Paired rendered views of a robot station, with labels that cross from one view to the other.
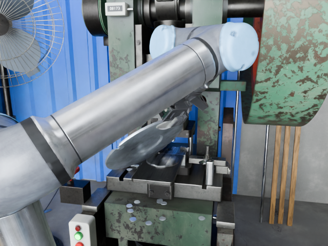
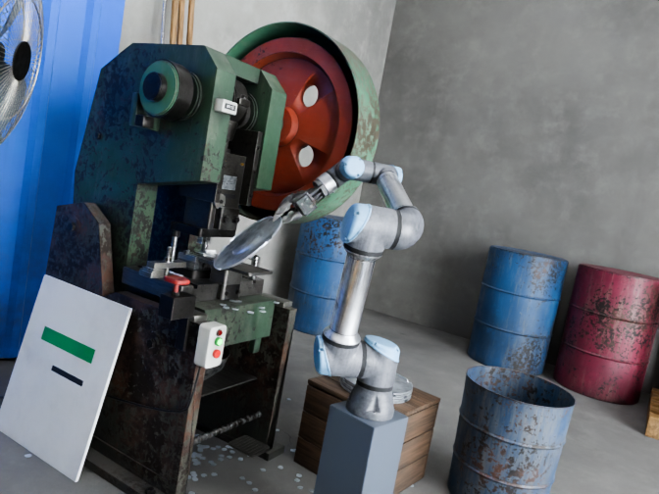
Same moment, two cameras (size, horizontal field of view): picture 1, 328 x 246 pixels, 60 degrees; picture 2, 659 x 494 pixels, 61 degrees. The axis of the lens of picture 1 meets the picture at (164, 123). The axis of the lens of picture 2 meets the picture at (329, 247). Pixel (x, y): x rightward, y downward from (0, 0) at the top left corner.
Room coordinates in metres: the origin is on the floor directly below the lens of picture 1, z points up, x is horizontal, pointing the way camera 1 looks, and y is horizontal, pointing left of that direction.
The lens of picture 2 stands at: (0.02, 1.81, 1.13)
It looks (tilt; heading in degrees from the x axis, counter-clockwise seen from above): 6 degrees down; 288
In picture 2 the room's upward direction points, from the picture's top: 10 degrees clockwise
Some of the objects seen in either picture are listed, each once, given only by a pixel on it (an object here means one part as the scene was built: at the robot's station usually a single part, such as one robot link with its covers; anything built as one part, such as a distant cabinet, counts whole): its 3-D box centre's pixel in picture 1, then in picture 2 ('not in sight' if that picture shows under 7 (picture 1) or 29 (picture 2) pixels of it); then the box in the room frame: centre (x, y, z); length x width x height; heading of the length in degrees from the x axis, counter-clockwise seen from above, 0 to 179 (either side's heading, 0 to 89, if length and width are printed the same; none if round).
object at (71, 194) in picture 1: (76, 204); (175, 321); (0.97, 0.33, 0.62); 0.10 x 0.06 x 0.20; 78
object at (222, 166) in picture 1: (209, 157); not in sight; (1.09, -0.19, 0.76); 0.17 x 0.06 x 0.10; 78
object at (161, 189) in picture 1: (159, 181); (232, 280); (0.96, 0.01, 0.72); 0.25 x 0.14 x 0.14; 168
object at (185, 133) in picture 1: (169, 130); (203, 232); (1.13, -0.02, 0.86); 0.20 x 0.16 x 0.05; 78
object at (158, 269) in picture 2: not in sight; (165, 261); (1.16, 0.14, 0.76); 0.17 x 0.06 x 0.10; 78
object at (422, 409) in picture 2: not in sight; (367, 429); (0.44, -0.35, 0.18); 0.40 x 0.38 x 0.35; 161
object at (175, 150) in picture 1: (169, 154); (200, 260); (1.12, -0.02, 0.76); 0.15 x 0.09 x 0.05; 78
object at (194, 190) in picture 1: (169, 172); (196, 280); (1.13, -0.02, 0.68); 0.45 x 0.30 x 0.06; 78
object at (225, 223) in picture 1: (229, 209); (210, 320); (1.21, -0.31, 0.45); 0.92 x 0.12 x 0.90; 168
